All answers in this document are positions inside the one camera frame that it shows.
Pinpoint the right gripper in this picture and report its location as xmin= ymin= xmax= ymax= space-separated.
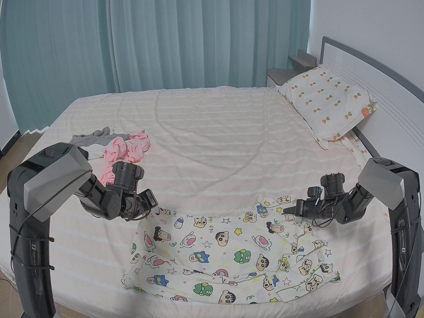
xmin=294 ymin=198 xmax=320 ymax=218

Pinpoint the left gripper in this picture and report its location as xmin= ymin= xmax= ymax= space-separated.
xmin=123 ymin=188 xmax=159 ymax=220

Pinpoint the white printed pyjama top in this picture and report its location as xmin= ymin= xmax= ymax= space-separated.
xmin=121 ymin=194 xmax=342 ymax=305

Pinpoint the bed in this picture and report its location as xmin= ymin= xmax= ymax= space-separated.
xmin=0 ymin=36 xmax=424 ymax=318

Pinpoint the pink garment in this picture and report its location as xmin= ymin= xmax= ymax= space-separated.
xmin=99 ymin=129 xmax=150 ymax=185

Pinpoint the light grey white garment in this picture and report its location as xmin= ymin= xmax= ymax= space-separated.
xmin=69 ymin=127 xmax=130 ymax=160

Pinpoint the white printed pillow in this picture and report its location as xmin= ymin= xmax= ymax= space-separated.
xmin=276 ymin=66 xmax=378 ymax=150

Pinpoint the grey bedside table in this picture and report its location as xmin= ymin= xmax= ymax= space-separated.
xmin=267 ymin=49 xmax=317 ymax=88

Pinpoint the blue-green curtain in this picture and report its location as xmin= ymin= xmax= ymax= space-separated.
xmin=0 ymin=0 xmax=312 ymax=135

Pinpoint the black cable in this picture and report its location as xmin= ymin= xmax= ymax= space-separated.
xmin=311 ymin=211 xmax=338 ymax=228
xmin=10 ymin=169 xmax=93 ymax=267

